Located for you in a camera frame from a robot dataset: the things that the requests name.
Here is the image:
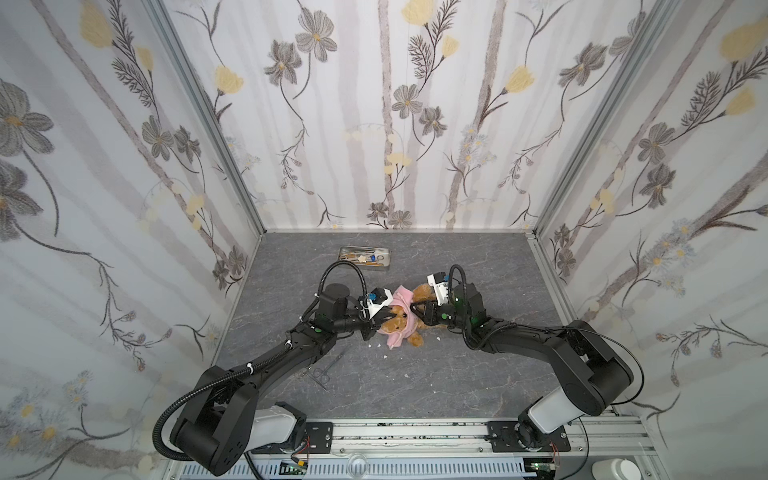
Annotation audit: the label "brown teddy bear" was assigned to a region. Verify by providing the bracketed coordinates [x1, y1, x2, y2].
[378, 284, 436, 350]

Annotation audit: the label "pink teddy hoodie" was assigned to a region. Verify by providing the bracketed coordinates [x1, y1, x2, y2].
[379, 286, 423, 350]

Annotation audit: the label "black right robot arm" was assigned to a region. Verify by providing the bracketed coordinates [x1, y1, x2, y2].
[409, 264, 635, 451]

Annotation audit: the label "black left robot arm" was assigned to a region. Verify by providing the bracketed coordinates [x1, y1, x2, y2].
[152, 260, 393, 476]

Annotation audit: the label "steel surgical scissors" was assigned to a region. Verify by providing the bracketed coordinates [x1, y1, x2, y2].
[297, 347, 349, 391]

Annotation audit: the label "metal instrument tray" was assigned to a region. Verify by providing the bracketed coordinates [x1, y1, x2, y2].
[338, 246, 391, 269]

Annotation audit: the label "white round container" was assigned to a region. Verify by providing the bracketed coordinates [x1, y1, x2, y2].
[591, 458, 642, 480]

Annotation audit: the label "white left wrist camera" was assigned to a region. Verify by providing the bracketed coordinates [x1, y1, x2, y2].
[366, 287, 393, 319]

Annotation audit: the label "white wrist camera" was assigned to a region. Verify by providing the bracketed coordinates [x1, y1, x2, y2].
[366, 287, 393, 319]
[427, 272, 450, 306]

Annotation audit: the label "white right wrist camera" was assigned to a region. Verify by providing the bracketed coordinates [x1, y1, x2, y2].
[427, 272, 450, 306]

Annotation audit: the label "white perforated cable duct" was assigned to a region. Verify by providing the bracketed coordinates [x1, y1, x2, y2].
[179, 457, 535, 480]

